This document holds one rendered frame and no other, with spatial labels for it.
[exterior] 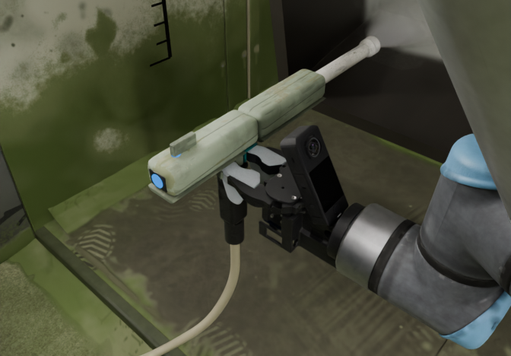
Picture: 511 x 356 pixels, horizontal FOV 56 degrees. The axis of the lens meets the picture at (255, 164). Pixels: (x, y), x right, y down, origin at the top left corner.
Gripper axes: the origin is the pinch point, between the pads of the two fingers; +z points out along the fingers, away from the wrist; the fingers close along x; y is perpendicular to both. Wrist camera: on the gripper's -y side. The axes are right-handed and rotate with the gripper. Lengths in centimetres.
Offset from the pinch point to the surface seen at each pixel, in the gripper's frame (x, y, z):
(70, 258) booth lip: -10, 49, 44
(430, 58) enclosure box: 48.0, 3.4, -8.0
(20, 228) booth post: -13, 47, 59
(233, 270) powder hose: -1.7, 22.7, -1.9
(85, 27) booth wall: 18, 6, 60
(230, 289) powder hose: -2.5, 27.4, -1.6
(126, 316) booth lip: -11, 48, 21
